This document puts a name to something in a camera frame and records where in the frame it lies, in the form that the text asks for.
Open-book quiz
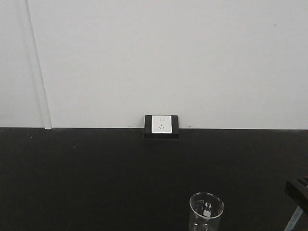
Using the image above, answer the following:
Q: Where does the clear glass beaker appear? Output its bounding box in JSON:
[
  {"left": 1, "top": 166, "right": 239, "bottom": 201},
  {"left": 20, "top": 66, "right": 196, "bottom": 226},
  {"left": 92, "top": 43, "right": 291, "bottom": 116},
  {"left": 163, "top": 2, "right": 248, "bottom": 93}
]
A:
[{"left": 189, "top": 192, "right": 225, "bottom": 231}]

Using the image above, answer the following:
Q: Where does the clear plastic pipette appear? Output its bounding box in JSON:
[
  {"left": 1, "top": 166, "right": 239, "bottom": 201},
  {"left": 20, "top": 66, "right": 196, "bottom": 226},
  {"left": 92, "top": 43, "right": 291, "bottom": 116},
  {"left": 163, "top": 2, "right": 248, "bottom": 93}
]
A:
[{"left": 284, "top": 206, "right": 303, "bottom": 231}]

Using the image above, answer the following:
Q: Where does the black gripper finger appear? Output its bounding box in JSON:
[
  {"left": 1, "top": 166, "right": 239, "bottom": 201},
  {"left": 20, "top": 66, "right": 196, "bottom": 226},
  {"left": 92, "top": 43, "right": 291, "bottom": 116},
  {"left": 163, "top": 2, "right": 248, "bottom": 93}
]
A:
[{"left": 285, "top": 177, "right": 308, "bottom": 212}]

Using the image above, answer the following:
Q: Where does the black socket mounting box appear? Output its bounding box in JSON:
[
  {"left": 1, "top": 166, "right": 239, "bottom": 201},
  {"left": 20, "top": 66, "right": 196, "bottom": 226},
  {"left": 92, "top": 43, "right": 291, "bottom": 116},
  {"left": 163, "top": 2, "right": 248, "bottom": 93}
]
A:
[{"left": 143, "top": 115, "right": 180, "bottom": 139}]

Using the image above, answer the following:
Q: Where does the white wall power socket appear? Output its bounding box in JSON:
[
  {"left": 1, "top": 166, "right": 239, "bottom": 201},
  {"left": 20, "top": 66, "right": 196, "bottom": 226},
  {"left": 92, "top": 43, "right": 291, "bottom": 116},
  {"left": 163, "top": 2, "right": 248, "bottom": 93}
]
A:
[{"left": 151, "top": 115, "right": 172, "bottom": 134}]

